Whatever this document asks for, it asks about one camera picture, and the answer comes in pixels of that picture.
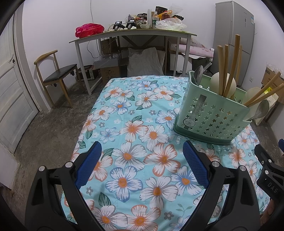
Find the white panel door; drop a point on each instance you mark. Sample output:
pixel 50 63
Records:
pixel 13 100

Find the grey sack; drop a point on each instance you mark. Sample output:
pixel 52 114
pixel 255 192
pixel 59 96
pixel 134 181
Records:
pixel 144 62

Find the pale green rice paddle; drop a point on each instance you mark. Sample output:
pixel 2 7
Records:
pixel 214 84

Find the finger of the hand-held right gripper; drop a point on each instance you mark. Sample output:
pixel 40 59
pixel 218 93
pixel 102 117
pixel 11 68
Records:
pixel 264 155

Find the wooden chopsticks bundle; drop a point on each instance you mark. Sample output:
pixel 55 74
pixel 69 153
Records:
pixel 234 62

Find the wooden chopstick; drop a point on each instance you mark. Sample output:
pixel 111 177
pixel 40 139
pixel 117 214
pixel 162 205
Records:
pixel 226 66
pixel 269 93
pixel 220 71
pixel 239 62
pixel 261 91

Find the red plastic bag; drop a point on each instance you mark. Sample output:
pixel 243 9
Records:
pixel 88 30

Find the wooden chair with black seat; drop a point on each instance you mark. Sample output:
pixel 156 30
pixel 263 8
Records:
pixel 58 74

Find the clear plastic bottle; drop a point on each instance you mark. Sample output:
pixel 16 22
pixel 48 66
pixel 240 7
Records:
pixel 155 20

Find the grey metal desk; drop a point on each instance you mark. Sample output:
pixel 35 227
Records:
pixel 133 33

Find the grey spoon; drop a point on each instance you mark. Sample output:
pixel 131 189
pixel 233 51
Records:
pixel 198 74

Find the small countertop oven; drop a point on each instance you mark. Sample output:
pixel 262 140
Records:
pixel 87 73

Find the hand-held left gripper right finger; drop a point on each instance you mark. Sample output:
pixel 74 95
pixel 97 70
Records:
pixel 195 165

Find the floral tablecloth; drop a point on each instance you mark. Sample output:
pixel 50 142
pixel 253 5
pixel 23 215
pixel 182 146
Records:
pixel 137 133

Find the rolled floral paper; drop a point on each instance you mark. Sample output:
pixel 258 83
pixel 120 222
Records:
pixel 195 50

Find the brown cardboard box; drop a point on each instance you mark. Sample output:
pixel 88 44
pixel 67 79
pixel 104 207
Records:
pixel 110 74

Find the grey refrigerator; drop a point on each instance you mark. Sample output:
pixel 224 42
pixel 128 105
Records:
pixel 235 33

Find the clear plastic bag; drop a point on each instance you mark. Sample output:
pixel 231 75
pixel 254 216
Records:
pixel 170 24

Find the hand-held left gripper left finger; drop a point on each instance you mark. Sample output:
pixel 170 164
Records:
pixel 88 165

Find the green star-pattern utensil holder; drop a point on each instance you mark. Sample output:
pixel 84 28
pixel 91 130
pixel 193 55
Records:
pixel 210 120

